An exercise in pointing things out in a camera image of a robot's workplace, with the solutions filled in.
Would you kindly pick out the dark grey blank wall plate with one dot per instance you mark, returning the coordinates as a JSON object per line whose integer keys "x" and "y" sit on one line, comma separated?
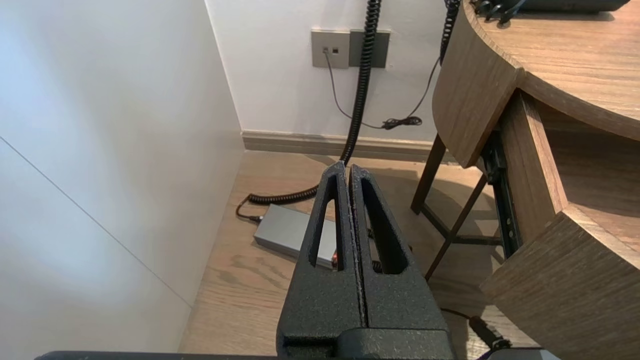
{"x": 380, "y": 49}

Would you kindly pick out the curved front wooden drawer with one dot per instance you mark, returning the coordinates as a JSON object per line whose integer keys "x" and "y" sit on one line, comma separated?
{"x": 575, "y": 280}

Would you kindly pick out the thin black phone line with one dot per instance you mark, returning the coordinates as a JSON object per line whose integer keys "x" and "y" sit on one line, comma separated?
{"x": 340, "y": 102}

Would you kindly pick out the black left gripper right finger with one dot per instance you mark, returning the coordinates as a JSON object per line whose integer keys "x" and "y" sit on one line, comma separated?
{"x": 405, "y": 305}

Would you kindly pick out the black metal drawer slide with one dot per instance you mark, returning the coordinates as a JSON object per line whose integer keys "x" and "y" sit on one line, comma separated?
{"x": 502, "y": 200}

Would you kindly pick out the brown wooden baseboard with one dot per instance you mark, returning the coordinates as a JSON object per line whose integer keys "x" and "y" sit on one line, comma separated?
{"x": 300, "y": 141}

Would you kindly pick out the silver grey robot base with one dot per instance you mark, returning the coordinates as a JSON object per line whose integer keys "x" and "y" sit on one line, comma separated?
{"x": 520, "y": 355}

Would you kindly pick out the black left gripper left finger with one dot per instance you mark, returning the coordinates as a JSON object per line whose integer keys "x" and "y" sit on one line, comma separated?
{"x": 320, "y": 310}

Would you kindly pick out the round wooden bedside table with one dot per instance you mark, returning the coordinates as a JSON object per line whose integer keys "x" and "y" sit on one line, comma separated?
{"x": 575, "y": 55}

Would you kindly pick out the small grey wall jack plate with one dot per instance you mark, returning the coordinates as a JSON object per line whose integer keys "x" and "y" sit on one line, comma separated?
{"x": 330, "y": 48}

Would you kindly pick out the grey power adapter box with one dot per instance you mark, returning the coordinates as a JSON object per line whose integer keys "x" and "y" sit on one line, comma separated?
{"x": 285, "y": 230}

